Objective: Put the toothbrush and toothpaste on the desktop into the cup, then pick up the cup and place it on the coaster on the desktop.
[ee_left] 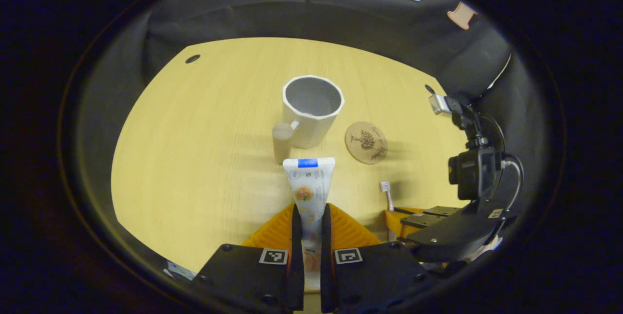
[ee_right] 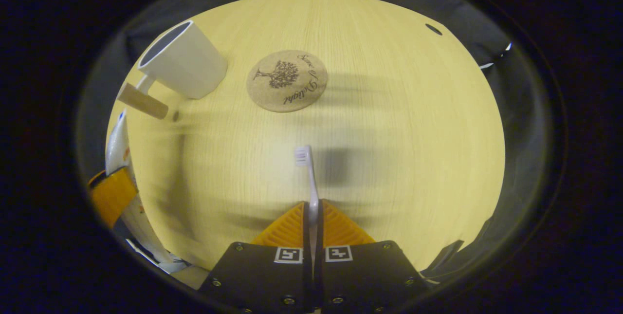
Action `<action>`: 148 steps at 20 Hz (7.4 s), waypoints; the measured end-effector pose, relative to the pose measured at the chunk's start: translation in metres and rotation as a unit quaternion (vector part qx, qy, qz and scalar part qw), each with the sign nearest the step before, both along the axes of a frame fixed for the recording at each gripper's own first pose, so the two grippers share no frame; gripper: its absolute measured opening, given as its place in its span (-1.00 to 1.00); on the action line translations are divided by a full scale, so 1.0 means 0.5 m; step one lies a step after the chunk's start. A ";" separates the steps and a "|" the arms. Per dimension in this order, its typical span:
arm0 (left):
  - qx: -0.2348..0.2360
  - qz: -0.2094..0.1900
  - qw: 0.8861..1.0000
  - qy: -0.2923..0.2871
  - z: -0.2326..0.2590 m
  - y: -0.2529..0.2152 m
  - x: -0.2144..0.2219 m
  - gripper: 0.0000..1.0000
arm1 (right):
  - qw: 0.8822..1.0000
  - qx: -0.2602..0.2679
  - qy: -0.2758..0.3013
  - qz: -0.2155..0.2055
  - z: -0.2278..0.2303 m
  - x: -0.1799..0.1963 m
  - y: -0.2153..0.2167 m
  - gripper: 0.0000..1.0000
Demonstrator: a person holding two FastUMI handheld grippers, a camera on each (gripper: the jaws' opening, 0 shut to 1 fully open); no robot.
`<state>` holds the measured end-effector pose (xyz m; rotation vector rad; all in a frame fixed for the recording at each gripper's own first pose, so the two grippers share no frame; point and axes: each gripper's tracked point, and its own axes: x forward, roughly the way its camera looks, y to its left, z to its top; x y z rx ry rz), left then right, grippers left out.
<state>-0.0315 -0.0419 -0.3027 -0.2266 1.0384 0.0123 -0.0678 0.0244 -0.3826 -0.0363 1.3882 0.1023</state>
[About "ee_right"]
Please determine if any white toothpaste tube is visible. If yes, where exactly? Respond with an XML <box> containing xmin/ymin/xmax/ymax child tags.
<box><xmin>105</xmin><ymin>110</ymin><xmax>175</xmax><ymax>265</ymax></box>

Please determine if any round cork coaster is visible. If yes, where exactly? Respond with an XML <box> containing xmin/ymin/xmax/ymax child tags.
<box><xmin>246</xmin><ymin>50</ymin><xmax>329</xmax><ymax>113</ymax></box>

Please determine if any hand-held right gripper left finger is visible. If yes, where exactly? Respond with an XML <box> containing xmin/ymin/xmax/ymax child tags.
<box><xmin>199</xmin><ymin>201</ymin><xmax>312</xmax><ymax>314</ymax></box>

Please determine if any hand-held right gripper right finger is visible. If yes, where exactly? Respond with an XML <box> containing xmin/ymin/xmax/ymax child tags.
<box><xmin>315</xmin><ymin>200</ymin><xmax>430</xmax><ymax>314</ymax></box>

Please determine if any white toothbrush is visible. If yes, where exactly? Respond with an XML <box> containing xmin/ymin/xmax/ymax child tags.
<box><xmin>294</xmin><ymin>146</ymin><xmax>322</xmax><ymax>259</ymax></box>

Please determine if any white cup with wooden handle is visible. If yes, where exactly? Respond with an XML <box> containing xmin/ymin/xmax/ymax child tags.
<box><xmin>117</xmin><ymin>19</ymin><xmax>228</xmax><ymax>121</ymax></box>

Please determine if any light wooden desktop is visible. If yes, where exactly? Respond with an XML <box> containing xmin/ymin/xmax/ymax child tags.
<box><xmin>105</xmin><ymin>0</ymin><xmax>506</xmax><ymax>291</ymax></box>

